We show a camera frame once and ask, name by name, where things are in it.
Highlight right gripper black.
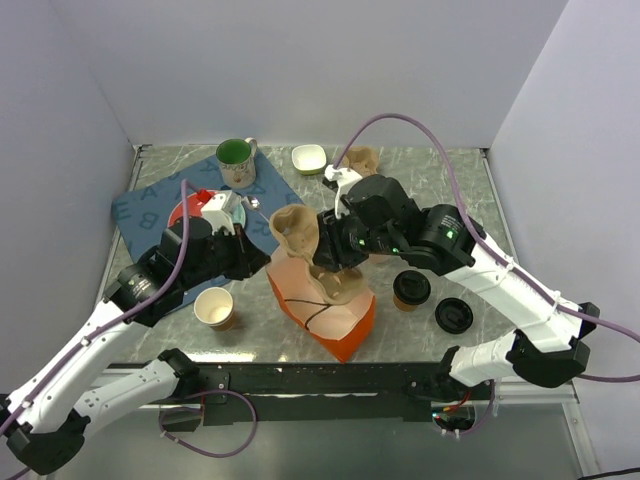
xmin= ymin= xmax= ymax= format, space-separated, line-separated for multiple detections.
xmin=312 ymin=201 xmax=401 ymax=273

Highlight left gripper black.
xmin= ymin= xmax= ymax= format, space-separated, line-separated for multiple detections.
xmin=181 ymin=222 xmax=271 ymax=290

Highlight cardboard cup carrier tray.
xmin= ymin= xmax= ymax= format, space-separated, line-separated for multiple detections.
xmin=269 ymin=204 xmax=368 ymax=305

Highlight brown paper cup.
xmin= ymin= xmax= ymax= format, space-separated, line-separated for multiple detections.
xmin=393 ymin=293 xmax=429 ymax=312
xmin=193 ymin=287 xmax=235 ymax=331

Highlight black coffee cup lid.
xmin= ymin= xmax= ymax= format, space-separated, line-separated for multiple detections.
xmin=392 ymin=270 xmax=431 ymax=297

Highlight orange paper bag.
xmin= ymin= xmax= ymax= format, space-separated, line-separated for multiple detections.
xmin=266 ymin=256 xmax=376 ymax=363

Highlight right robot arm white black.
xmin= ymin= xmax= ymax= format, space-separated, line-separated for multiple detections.
xmin=313 ymin=167 xmax=590 ymax=399

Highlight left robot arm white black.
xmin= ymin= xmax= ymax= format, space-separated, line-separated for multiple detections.
xmin=1 ymin=217 xmax=270 ymax=475

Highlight metal spoon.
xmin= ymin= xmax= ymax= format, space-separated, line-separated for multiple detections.
xmin=243 ymin=195 xmax=269 ymax=222

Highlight blue letter placemat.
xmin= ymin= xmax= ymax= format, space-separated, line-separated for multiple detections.
xmin=110 ymin=149 xmax=322 ymax=320

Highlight red blue floral plate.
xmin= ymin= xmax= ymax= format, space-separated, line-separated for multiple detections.
xmin=167 ymin=189 xmax=247 ymax=234

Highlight small white green bowl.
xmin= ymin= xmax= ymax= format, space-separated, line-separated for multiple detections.
xmin=291 ymin=144 xmax=327 ymax=175

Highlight green inside ceramic mug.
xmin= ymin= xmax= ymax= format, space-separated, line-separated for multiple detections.
xmin=215 ymin=137 xmax=258 ymax=189

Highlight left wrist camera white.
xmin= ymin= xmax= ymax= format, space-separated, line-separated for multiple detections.
xmin=196 ymin=189 xmax=241 ymax=236

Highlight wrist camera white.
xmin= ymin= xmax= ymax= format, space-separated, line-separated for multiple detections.
xmin=196 ymin=189 xmax=241 ymax=236
xmin=323 ymin=165 xmax=363 ymax=219

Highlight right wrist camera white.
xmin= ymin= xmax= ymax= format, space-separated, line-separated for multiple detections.
xmin=323 ymin=165 xmax=363 ymax=219

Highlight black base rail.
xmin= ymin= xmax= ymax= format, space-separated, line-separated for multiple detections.
xmin=99 ymin=362 xmax=501 ymax=426

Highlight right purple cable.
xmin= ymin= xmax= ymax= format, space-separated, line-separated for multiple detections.
xmin=333 ymin=113 xmax=640 ymax=384

